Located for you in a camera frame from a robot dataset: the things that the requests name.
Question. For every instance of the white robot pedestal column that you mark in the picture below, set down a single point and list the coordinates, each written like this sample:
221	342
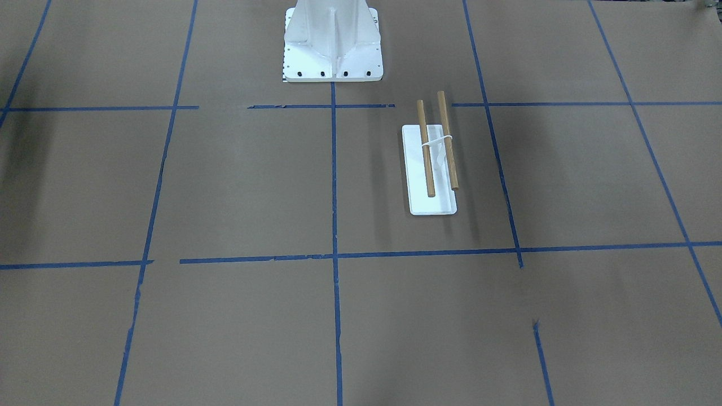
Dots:
332	41

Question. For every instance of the white wooden-bar towel rack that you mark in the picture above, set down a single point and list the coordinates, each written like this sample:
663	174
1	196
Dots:
429	163

